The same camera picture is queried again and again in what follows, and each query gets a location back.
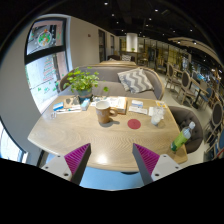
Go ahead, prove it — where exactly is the green potted plant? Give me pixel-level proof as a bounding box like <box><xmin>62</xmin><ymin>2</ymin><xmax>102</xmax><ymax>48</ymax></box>
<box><xmin>63</xmin><ymin>66</ymin><xmax>109</xmax><ymax>99</ymax></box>

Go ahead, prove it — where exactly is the white illustrated book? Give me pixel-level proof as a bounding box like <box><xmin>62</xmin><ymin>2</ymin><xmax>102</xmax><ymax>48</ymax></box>
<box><xmin>96</xmin><ymin>95</ymin><xmax>128</xmax><ymax>115</ymax></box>

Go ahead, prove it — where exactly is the grey white zigzag cushion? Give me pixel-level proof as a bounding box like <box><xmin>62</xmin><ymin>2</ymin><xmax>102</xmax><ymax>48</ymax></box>
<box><xmin>117</xmin><ymin>67</ymin><xmax>155</xmax><ymax>94</ymax></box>

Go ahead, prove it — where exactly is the yellow white card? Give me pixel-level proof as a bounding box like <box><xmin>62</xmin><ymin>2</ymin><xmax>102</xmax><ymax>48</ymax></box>
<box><xmin>154</xmin><ymin>100</ymin><xmax>168</xmax><ymax>109</ymax></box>

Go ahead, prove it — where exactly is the group of ceiling lights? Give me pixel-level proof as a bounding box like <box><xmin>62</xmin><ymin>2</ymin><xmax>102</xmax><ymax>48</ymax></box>
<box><xmin>103</xmin><ymin>1</ymin><xmax>198</xmax><ymax>44</ymax></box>

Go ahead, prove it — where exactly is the green-labelled clear drink bottle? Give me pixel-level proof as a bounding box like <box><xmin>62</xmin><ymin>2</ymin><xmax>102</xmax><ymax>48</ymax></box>
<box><xmin>170</xmin><ymin>121</ymin><xmax>197</xmax><ymax>153</ymax></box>

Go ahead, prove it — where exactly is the brown ceramic mug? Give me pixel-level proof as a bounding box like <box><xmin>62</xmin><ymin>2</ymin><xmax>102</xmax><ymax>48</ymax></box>
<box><xmin>95</xmin><ymin>99</ymin><xmax>119</xmax><ymax>125</ymax></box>

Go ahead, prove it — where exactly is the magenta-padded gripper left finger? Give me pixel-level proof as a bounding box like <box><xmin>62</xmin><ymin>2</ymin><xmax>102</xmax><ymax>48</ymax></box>
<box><xmin>40</xmin><ymin>143</ymin><xmax>92</xmax><ymax>186</ymax></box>

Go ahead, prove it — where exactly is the small white blue packet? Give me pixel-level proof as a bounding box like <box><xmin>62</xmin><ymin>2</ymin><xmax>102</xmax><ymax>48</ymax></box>
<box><xmin>130</xmin><ymin>99</ymin><xmax>144</xmax><ymax>109</ymax></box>

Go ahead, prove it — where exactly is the grey upholstered sofa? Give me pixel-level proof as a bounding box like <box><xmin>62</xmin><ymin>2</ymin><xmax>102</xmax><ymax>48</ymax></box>
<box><xmin>59</xmin><ymin>65</ymin><xmax>166</xmax><ymax>101</ymax></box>

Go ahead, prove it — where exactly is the small light blue box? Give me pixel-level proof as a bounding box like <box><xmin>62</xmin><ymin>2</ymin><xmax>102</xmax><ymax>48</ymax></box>
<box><xmin>80</xmin><ymin>98</ymin><xmax>91</xmax><ymax>111</ymax></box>

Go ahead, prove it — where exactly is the dark grey tufted armchair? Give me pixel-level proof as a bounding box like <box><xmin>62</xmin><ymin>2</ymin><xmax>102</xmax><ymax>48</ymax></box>
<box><xmin>168</xmin><ymin>105</ymin><xmax>204</xmax><ymax>155</ymax></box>

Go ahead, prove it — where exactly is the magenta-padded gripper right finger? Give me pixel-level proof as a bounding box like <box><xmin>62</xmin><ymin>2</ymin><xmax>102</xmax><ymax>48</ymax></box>
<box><xmin>132</xmin><ymin>143</ymin><xmax>183</xmax><ymax>186</ymax></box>

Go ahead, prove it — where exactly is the group of dining chairs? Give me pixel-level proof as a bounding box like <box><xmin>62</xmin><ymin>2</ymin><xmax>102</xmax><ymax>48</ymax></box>
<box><xmin>164</xmin><ymin>61</ymin><xmax>224</xmax><ymax>158</ymax></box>

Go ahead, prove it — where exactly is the flat round red coaster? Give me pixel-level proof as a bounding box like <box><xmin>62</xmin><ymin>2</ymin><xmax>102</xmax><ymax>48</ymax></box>
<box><xmin>127</xmin><ymin>118</ymin><xmax>142</xmax><ymax>131</ymax></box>

